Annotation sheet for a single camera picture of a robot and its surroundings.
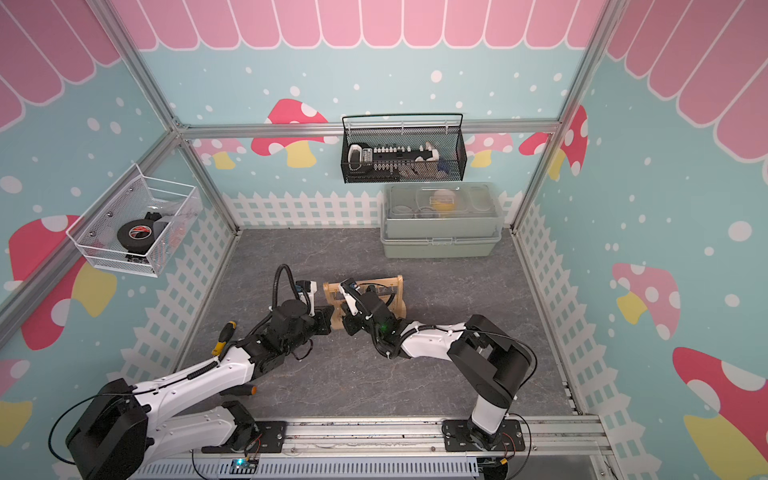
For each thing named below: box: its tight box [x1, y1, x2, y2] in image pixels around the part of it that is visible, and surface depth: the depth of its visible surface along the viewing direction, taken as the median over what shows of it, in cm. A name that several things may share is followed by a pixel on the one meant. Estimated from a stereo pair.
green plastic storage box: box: [380, 182, 504, 259], surface depth 105 cm
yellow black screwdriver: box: [211, 320, 237, 356], surface depth 92 cm
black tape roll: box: [117, 219, 155, 254], surface depth 71 cm
